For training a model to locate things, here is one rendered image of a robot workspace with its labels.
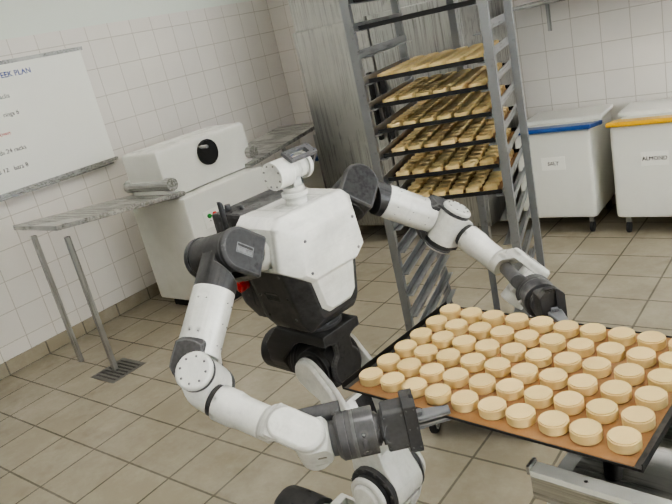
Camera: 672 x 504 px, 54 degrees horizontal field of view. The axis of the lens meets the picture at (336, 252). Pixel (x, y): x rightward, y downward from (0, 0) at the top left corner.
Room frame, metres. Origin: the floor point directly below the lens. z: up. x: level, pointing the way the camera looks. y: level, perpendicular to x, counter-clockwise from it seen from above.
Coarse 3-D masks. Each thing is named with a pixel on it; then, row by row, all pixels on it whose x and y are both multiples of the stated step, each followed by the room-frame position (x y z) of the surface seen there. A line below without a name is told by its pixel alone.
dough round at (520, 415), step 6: (510, 408) 0.98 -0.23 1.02; (516, 408) 0.98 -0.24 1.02; (522, 408) 0.97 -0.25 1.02; (528, 408) 0.97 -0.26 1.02; (510, 414) 0.97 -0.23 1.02; (516, 414) 0.96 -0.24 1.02; (522, 414) 0.96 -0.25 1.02; (528, 414) 0.95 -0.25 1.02; (534, 414) 0.95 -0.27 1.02; (510, 420) 0.96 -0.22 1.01; (516, 420) 0.95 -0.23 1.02; (522, 420) 0.95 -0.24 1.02; (528, 420) 0.95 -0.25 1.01; (534, 420) 0.95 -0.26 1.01; (516, 426) 0.95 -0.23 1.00; (522, 426) 0.95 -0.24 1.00; (528, 426) 0.95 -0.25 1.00
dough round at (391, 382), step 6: (390, 372) 1.20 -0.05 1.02; (396, 372) 1.19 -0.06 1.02; (384, 378) 1.18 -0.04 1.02; (390, 378) 1.18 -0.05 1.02; (396, 378) 1.17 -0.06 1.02; (402, 378) 1.17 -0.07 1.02; (384, 384) 1.16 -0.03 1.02; (390, 384) 1.16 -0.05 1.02; (396, 384) 1.15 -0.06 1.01; (384, 390) 1.16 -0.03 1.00; (390, 390) 1.15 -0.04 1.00; (396, 390) 1.15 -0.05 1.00
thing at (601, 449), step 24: (456, 336) 1.32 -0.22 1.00; (576, 336) 1.20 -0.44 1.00; (552, 360) 1.14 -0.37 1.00; (624, 360) 1.08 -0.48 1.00; (360, 384) 1.21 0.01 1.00; (432, 384) 1.15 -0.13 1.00; (528, 384) 1.07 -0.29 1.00; (600, 384) 1.02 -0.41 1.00; (552, 408) 0.98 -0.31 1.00; (624, 408) 0.94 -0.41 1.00; (528, 432) 0.93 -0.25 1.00; (648, 432) 0.87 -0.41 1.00; (600, 456) 0.84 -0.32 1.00; (624, 456) 0.82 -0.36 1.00
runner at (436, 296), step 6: (444, 276) 2.87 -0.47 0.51; (450, 276) 2.87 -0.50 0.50; (438, 282) 2.77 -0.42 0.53; (444, 282) 2.82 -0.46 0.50; (438, 288) 2.75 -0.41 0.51; (444, 288) 2.75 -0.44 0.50; (432, 294) 2.65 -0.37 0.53; (438, 294) 2.70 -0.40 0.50; (432, 300) 2.63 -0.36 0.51; (438, 300) 2.64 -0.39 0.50; (426, 306) 2.55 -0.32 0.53; (432, 306) 2.59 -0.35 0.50; (426, 312) 2.53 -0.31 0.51; (420, 318) 2.45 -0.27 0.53
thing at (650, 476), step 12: (660, 444) 1.02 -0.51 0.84; (660, 456) 0.99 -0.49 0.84; (576, 468) 1.01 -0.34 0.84; (588, 468) 1.00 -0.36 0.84; (600, 468) 1.00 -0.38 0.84; (612, 468) 0.96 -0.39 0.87; (624, 468) 0.98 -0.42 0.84; (648, 468) 0.97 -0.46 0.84; (660, 468) 0.96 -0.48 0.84; (612, 480) 0.96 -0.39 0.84; (624, 480) 0.95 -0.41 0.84; (636, 480) 0.95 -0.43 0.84; (648, 480) 0.94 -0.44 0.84; (660, 480) 0.93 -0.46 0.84; (648, 492) 0.91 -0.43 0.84; (660, 492) 0.91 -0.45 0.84
